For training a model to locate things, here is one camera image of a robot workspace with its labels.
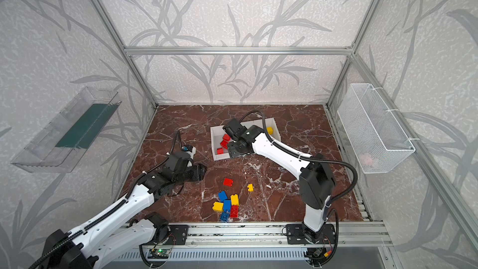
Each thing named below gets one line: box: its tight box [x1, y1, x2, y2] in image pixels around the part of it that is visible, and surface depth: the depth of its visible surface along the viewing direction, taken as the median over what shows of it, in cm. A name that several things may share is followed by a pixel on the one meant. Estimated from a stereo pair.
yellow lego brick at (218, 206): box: [212, 201, 224, 212], surface depth 81 cm
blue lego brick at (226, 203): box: [223, 199, 231, 212], surface depth 80 cm
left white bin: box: [210, 125, 231, 161], surface depth 96 cm
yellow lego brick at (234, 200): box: [230, 193, 240, 206], surface depth 82 cm
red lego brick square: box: [222, 177, 234, 187], surface depth 88 cm
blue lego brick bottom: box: [219, 211, 231, 223], surface depth 79 cm
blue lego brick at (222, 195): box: [218, 190, 228, 202], surface depth 86 cm
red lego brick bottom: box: [230, 204, 239, 218], surface depth 80 cm
